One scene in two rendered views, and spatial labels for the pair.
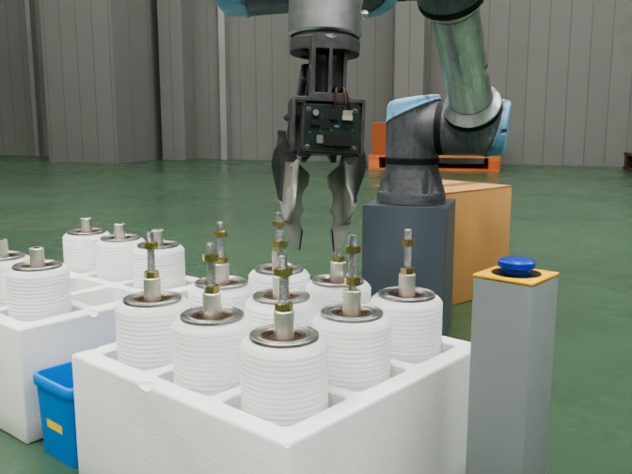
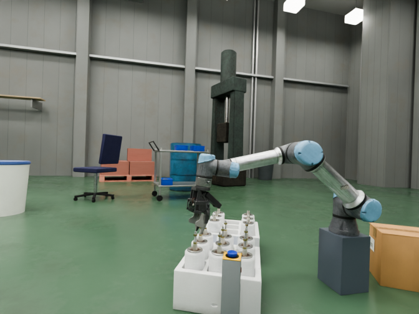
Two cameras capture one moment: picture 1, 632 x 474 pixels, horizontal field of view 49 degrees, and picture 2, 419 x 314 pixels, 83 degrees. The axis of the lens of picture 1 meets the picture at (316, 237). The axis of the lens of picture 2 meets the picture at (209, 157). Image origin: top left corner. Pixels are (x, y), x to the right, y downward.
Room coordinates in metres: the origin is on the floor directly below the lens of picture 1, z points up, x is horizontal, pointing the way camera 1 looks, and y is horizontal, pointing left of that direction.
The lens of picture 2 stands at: (0.19, -0.97, 0.70)
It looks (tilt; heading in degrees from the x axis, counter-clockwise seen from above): 0 degrees down; 60
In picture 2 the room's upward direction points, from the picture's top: 2 degrees clockwise
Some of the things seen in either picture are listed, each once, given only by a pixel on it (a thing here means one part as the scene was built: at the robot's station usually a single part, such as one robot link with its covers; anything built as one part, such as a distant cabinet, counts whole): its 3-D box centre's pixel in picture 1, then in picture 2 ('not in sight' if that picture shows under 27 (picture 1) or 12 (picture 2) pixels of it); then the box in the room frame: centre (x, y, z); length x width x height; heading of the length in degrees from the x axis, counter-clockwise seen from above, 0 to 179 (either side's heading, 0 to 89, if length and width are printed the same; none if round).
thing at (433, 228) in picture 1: (409, 267); (342, 258); (1.53, -0.21, 0.15); 0.18 x 0.18 x 0.30; 73
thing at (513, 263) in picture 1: (516, 268); (232, 254); (0.75, -0.22, 0.32); 0.04 x 0.04 x 0.02
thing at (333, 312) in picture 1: (352, 313); (219, 252); (0.81, -0.04, 0.25); 0.08 x 0.08 x 0.01
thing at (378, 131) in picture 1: (434, 145); not in sight; (6.81, -1.16, 0.22); 1.27 x 0.92 x 0.44; 73
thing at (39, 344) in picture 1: (71, 331); (231, 238); (1.24, 0.46, 0.09); 0.39 x 0.39 x 0.18; 50
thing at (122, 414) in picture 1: (282, 412); (221, 274); (0.88, 0.05, 0.09); 0.39 x 0.39 x 0.18; 49
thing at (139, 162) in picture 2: not in sight; (128, 164); (1.51, 5.61, 0.42); 1.51 x 1.17 x 0.84; 163
